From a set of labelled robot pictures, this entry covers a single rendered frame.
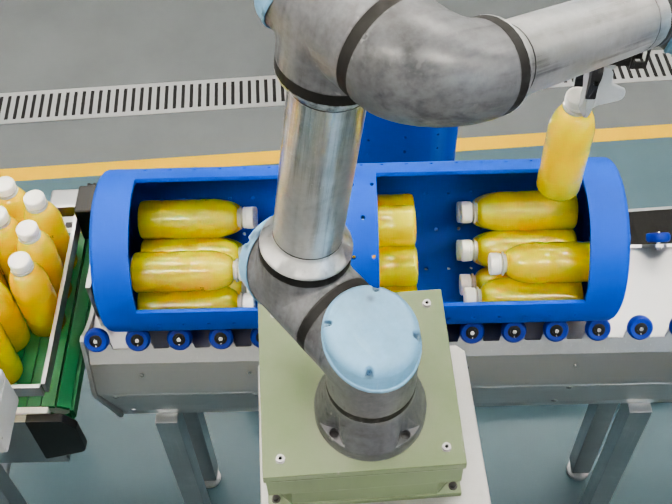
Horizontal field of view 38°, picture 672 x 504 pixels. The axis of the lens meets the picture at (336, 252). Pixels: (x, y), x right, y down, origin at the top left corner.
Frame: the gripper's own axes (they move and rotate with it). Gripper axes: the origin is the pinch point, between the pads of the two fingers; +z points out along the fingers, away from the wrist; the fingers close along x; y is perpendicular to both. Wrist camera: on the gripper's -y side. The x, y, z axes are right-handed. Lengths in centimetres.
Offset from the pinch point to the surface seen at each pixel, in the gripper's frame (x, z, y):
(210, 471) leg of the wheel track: 7, 134, -72
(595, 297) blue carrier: -12.9, 32.2, 6.0
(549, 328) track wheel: -9.2, 46.6, 1.1
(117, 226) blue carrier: -4, 21, -72
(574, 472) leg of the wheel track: 7, 139, 23
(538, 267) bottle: -7.0, 31.5, -2.6
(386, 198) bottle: 6.8, 28.7, -27.5
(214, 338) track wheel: -9, 47, -59
